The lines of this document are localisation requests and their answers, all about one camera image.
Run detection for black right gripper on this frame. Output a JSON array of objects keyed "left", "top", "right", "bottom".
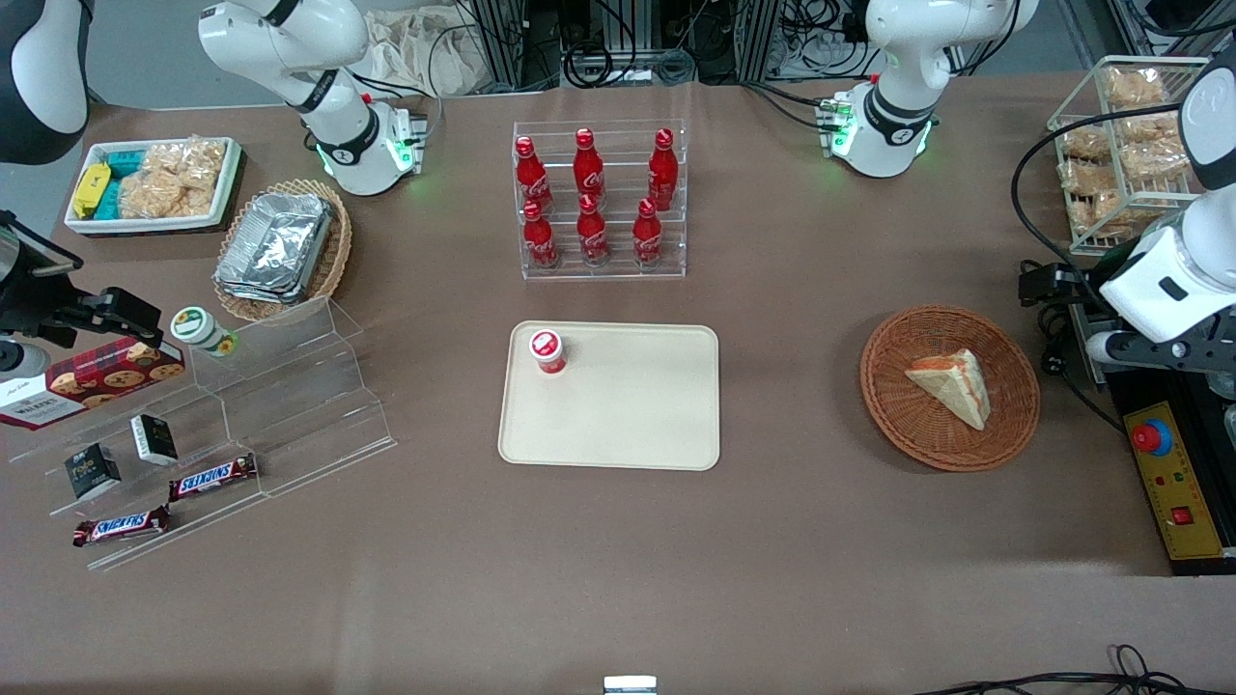
[{"left": 0, "top": 214, "right": 164, "bottom": 350}]

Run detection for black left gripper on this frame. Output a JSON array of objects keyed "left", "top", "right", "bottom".
[{"left": 1019, "top": 261, "right": 1111, "bottom": 315}]

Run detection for triangular sandwich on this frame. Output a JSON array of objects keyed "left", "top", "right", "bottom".
[{"left": 905, "top": 349, "right": 992, "bottom": 431}]

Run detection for white rectangular snack tray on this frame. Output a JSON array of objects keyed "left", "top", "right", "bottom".
[{"left": 64, "top": 136, "right": 243, "bottom": 236}]

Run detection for round brown wicker basket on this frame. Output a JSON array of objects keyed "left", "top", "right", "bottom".
[{"left": 859, "top": 305, "right": 1042, "bottom": 473}]

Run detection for oval light wicker basket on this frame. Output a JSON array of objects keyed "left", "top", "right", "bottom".
[{"left": 212, "top": 179, "right": 352, "bottom": 323}]

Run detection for beige plastic tray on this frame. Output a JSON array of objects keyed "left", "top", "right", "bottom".
[{"left": 497, "top": 321, "right": 721, "bottom": 472}]

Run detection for red cookie box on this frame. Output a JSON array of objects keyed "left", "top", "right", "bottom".
[{"left": 0, "top": 337, "right": 186, "bottom": 431}]

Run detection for bagged fried snack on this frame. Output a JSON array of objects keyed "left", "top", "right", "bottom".
[
  {"left": 1070, "top": 193, "right": 1160, "bottom": 240},
  {"left": 1104, "top": 66, "right": 1167, "bottom": 109},
  {"left": 1059, "top": 159, "right": 1121, "bottom": 198},
  {"left": 1062, "top": 124, "right": 1111, "bottom": 163},
  {"left": 1120, "top": 140, "right": 1198, "bottom": 182},
  {"left": 1118, "top": 106, "right": 1191, "bottom": 144}
]

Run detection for green and white cup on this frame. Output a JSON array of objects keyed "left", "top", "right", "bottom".
[{"left": 170, "top": 306, "right": 239, "bottom": 359}]

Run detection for yellow snack packet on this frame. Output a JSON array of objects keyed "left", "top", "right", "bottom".
[{"left": 72, "top": 162, "right": 113, "bottom": 220}]

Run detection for clear bag of crackers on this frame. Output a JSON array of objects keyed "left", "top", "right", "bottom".
[
  {"left": 118, "top": 170, "right": 215, "bottom": 220},
  {"left": 145, "top": 135, "right": 229, "bottom": 186}
]

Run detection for small black box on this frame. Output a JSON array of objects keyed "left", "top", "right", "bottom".
[
  {"left": 64, "top": 444, "right": 123, "bottom": 501},
  {"left": 130, "top": 414, "right": 180, "bottom": 466}
]

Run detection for aluminium foil container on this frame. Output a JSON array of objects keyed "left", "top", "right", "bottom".
[{"left": 213, "top": 191, "right": 335, "bottom": 305}]

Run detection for brown chocolate bar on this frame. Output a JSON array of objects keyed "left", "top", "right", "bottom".
[
  {"left": 168, "top": 453, "right": 259, "bottom": 503},
  {"left": 72, "top": 505, "right": 172, "bottom": 548}
]

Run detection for clear acrylic step display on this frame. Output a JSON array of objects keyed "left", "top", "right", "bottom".
[{"left": 8, "top": 297, "right": 398, "bottom": 572}]

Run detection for yellow control box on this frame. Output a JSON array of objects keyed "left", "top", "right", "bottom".
[{"left": 1123, "top": 401, "right": 1228, "bottom": 561}]

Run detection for black appliance housing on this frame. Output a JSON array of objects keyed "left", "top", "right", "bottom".
[{"left": 1067, "top": 290, "right": 1236, "bottom": 577}]

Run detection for red cola bottle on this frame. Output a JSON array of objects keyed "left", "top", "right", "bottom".
[
  {"left": 573, "top": 127, "right": 606, "bottom": 209},
  {"left": 515, "top": 135, "right": 555, "bottom": 215},
  {"left": 521, "top": 200, "right": 560, "bottom": 270},
  {"left": 632, "top": 198, "right": 664, "bottom": 269},
  {"left": 647, "top": 127, "right": 679, "bottom": 212},
  {"left": 576, "top": 193, "right": 611, "bottom": 267}
]

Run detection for beige cloth bag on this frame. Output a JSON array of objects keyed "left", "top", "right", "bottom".
[{"left": 359, "top": 8, "right": 484, "bottom": 97}]

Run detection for clear acrylic bottle rack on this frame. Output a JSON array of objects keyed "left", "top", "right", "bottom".
[{"left": 513, "top": 119, "right": 688, "bottom": 282}]

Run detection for red lidded cup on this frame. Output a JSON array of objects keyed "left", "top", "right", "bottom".
[{"left": 527, "top": 329, "right": 568, "bottom": 376}]

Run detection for black power cable with plug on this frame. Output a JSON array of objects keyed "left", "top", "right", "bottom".
[{"left": 1035, "top": 290, "right": 1128, "bottom": 432}]

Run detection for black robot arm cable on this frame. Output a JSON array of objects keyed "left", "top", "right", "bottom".
[{"left": 1010, "top": 102, "right": 1208, "bottom": 300}]

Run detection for white wire rack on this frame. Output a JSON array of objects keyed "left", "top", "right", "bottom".
[{"left": 1048, "top": 55, "right": 1214, "bottom": 259}]

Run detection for black base cables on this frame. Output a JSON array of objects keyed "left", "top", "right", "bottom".
[{"left": 742, "top": 79, "right": 833, "bottom": 130}]

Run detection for aluminium frame post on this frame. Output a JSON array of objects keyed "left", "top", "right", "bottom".
[
  {"left": 483, "top": 0, "right": 544, "bottom": 92},
  {"left": 737, "top": 0, "right": 779, "bottom": 84}
]

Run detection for thin black base cable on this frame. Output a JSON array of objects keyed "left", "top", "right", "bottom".
[{"left": 350, "top": 69, "right": 443, "bottom": 141}]

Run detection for black cable at table edge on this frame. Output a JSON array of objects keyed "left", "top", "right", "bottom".
[{"left": 913, "top": 644, "right": 1236, "bottom": 695}]

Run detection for coiled black cables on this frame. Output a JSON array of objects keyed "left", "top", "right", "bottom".
[{"left": 563, "top": 0, "right": 698, "bottom": 90}]

